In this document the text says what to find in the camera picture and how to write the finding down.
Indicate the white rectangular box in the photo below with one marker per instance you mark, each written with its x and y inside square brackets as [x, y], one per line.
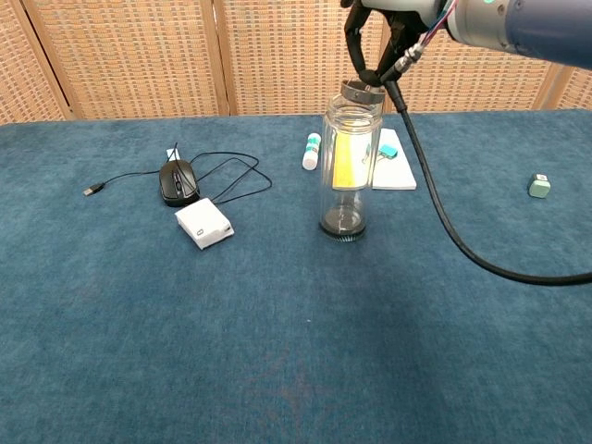
[203, 224]

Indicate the yellow white notebook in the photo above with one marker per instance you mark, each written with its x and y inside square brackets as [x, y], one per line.
[395, 173]

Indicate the black computer mouse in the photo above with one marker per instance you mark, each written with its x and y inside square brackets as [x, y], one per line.
[178, 185]

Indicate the clear glass jar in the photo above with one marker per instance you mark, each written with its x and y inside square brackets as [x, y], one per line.
[344, 208]

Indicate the small green cube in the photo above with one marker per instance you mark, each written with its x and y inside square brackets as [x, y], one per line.
[538, 186]

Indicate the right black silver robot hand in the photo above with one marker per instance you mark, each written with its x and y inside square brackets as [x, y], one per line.
[356, 46]

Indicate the small white USB stick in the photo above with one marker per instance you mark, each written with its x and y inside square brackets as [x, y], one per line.
[172, 154]

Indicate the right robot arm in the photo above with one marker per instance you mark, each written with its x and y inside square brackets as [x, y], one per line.
[532, 23]

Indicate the blue fabric table mat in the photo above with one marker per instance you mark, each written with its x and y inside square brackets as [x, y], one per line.
[231, 333]

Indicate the round metal lid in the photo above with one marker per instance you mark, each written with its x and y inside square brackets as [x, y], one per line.
[358, 94]

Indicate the woven wooden folding screen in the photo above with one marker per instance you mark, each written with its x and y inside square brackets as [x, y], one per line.
[139, 55]

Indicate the teal binder clip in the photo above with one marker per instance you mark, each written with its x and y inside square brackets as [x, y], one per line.
[387, 151]

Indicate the white green glue stick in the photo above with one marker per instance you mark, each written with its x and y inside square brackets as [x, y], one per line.
[311, 152]

